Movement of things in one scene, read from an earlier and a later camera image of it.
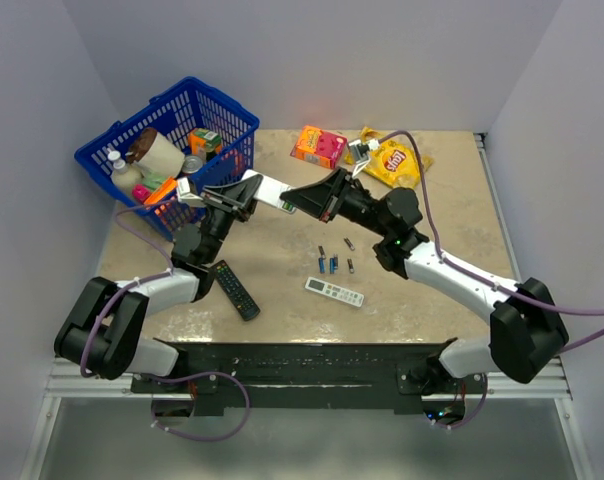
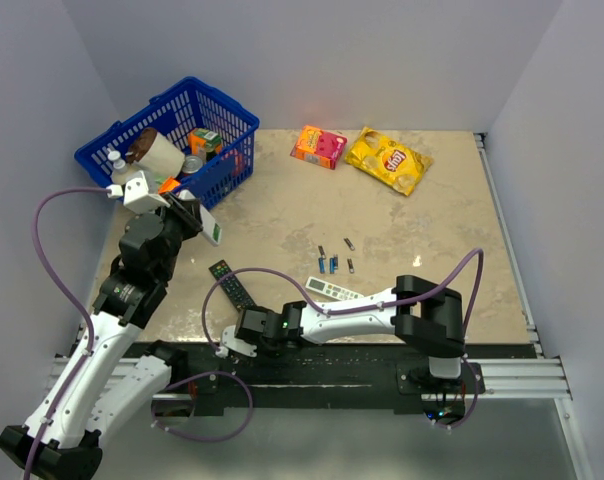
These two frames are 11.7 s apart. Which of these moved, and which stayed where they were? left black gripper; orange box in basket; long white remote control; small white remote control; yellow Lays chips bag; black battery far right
Moved: small white remote control; left black gripper
Stayed: yellow Lays chips bag; orange box in basket; black battery far right; long white remote control
